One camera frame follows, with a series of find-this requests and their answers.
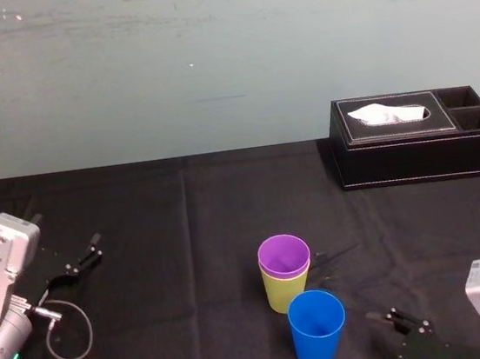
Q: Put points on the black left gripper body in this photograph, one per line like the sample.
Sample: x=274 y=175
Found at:
x=52 y=272

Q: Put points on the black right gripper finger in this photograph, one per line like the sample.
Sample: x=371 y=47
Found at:
x=410 y=320
x=377 y=317

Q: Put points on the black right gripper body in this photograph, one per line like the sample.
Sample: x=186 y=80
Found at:
x=427 y=349

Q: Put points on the blue plastic cup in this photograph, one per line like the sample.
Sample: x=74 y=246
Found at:
x=318 y=336

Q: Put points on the yellow-green plastic cup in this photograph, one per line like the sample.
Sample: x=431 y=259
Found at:
x=284 y=292

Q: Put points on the black table cloth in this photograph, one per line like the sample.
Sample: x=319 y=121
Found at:
x=182 y=283

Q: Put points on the purple plastic cup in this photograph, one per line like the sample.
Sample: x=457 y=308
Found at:
x=284 y=255

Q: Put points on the black leather tissue box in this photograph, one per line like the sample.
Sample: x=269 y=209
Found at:
x=412 y=154

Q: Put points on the white tissue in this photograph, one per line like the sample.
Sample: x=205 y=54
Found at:
x=383 y=114

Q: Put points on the pale wall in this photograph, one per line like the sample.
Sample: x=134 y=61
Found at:
x=208 y=61

